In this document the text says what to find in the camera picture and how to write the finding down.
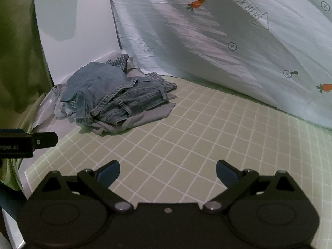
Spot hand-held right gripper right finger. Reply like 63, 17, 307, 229
202, 160, 299, 214

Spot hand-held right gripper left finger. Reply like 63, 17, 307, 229
39, 160, 135, 213

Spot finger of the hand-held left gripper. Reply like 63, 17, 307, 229
32, 132, 58, 150

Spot blue denim jeans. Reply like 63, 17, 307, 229
75, 79, 170, 125

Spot checkered shirt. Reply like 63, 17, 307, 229
56, 54, 177, 123

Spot translucent plastic bag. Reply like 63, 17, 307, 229
32, 84, 68, 133

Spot green grid bed sheet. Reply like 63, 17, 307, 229
24, 76, 332, 249

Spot light grey cloth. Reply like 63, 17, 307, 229
80, 101, 177, 137

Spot green cloth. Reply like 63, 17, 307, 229
0, 0, 52, 195

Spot carrot printed light blanket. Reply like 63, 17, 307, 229
107, 0, 332, 130

